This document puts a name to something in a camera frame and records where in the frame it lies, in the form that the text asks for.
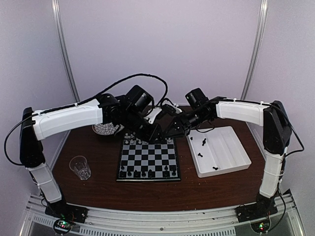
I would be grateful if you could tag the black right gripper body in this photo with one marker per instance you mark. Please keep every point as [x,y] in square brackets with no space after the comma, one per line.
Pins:
[186,126]

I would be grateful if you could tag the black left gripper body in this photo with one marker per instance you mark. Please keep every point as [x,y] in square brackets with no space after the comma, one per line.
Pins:
[141,131]

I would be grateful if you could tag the black white chessboard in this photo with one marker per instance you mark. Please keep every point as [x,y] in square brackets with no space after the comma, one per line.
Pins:
[147,157]

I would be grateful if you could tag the white plastic tray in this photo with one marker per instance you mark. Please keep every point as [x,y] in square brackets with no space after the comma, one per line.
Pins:
[223,149]

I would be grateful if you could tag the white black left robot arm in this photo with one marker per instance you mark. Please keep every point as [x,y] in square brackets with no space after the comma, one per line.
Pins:
[37,126]

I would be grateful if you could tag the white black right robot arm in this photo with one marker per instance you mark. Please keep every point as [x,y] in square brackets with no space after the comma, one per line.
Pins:
[271,117]

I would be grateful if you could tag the floral ceramic plate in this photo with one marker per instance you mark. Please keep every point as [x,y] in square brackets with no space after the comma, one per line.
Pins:
[107,129]

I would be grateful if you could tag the clear drinking glass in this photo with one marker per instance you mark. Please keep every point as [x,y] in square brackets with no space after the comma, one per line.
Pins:
[80,167]

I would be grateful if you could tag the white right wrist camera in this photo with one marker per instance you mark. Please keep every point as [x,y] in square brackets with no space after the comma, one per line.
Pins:
[171,108]

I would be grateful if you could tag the front aluminium rail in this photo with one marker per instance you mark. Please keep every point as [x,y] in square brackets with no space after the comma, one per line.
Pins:
[106,222]

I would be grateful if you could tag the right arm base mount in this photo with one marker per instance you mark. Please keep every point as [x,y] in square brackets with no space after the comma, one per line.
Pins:
[259,219]

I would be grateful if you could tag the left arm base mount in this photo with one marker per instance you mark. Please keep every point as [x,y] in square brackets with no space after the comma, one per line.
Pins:
[69,219]

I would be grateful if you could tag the right aluminium frame post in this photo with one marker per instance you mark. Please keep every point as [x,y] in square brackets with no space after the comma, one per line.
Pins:
[261,23]

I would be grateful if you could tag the aluminium frame post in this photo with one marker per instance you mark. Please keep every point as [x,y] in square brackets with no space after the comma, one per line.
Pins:
[64,52]
[261,23]

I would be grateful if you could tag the left aluminium frame post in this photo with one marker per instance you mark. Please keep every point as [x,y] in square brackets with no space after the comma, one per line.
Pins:
[64,52]

